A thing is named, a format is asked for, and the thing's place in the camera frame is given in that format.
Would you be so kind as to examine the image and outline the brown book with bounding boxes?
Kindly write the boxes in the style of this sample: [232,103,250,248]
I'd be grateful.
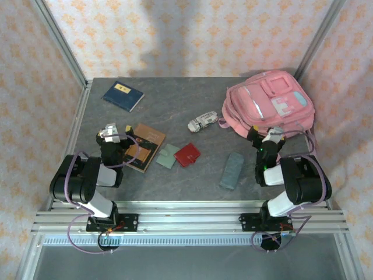
[122,122,167,174]

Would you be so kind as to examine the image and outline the blue book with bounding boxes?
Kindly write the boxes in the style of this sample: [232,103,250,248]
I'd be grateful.
[101,80,145,113]

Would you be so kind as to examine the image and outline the pink student backpack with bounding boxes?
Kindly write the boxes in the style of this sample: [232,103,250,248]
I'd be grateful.
[218,69,318,160]

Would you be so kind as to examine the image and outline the grey blue fabric pouch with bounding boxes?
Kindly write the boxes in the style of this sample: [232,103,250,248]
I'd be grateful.
[219,152,245,191]

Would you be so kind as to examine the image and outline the mint green wallet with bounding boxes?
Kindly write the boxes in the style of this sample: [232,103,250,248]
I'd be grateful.
[156,143,181,169]

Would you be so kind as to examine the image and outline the white toy vehicle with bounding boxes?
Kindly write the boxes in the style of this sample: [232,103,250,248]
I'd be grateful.
[187,110,219,134]

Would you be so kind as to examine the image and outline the red wallet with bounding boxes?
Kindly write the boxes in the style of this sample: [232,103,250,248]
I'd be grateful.
[173,142,202,168]

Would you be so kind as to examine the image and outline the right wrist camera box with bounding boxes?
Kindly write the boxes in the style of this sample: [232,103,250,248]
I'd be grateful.
[262,127,285,144]

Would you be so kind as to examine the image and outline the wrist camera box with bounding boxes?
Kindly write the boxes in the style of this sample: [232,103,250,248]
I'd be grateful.
[262,127,285,144]
[103,122,122,144]

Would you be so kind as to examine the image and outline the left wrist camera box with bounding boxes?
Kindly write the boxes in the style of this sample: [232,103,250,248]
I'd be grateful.
[103,122,122,144]

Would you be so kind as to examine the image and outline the aluminium table side rail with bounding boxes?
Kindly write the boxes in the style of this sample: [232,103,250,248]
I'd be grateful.
[46,80,93,211]

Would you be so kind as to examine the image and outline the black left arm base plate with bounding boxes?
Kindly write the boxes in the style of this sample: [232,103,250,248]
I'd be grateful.
[86,213,139,233]

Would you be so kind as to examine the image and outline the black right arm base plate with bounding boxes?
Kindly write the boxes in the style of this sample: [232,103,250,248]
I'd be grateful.
[240,212,293,233]

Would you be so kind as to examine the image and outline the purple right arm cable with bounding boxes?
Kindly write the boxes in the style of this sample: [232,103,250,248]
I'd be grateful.
[251,129,333,253]

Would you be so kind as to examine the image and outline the aluminium frame post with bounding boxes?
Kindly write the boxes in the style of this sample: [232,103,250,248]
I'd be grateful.
[292,0,347,86]
[34,0,89,86]

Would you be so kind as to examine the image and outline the aluminium mounting rail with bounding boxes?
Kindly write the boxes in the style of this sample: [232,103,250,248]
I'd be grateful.
[31,201,350,234]

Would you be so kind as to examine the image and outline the grey slotted cable duct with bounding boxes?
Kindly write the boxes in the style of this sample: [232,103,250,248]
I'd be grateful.
[43,235,292,246]

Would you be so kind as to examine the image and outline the aluminium frame leg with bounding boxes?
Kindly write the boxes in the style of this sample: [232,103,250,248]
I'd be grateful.
[334,233,365,280]
[16,233,45,280]

